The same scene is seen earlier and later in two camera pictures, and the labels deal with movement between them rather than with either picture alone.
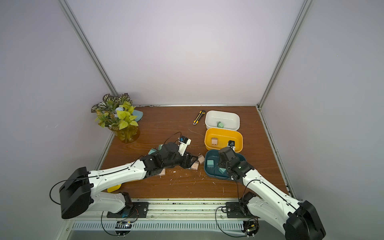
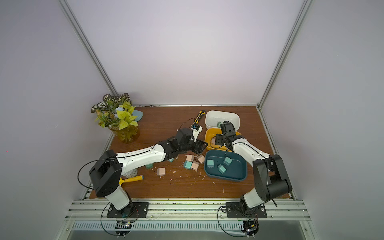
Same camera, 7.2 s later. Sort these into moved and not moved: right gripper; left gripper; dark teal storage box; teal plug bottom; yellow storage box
Moved: left gripper; right gripper
Not moved: yellow storage box; teal plug bottom; dark teal storage box
